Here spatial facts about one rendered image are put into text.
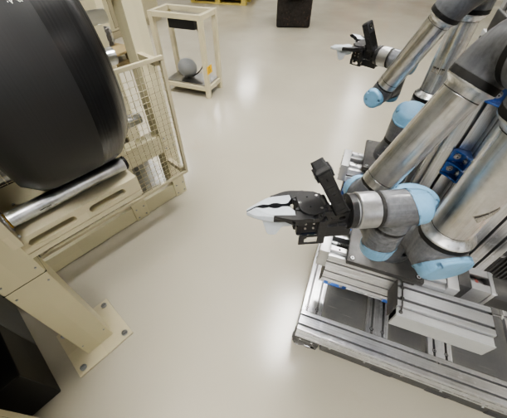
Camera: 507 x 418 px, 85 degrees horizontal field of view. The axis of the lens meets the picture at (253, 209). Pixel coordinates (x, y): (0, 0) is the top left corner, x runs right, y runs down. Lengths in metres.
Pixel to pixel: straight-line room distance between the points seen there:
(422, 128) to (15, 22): 0.77
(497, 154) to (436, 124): 0.12
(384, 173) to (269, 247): 1.19
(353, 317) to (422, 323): 0.46
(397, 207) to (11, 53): 0.74
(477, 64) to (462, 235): 0.32
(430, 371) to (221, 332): 0.91
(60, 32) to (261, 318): 1.36
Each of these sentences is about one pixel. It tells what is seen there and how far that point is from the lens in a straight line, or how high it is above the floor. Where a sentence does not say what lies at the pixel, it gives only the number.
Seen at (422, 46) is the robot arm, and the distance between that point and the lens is 1.19.
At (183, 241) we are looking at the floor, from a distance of 1.85.
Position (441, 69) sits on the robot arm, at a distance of 1.31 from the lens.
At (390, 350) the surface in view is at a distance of 1.39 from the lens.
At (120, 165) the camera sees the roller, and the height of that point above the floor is 0.91.
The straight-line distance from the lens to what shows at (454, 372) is 1.48.
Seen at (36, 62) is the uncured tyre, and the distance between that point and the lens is 0.69.
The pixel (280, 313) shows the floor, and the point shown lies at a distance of 1.57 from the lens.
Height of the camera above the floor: 1.45
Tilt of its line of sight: 47 degrees down
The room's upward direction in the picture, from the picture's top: straight up
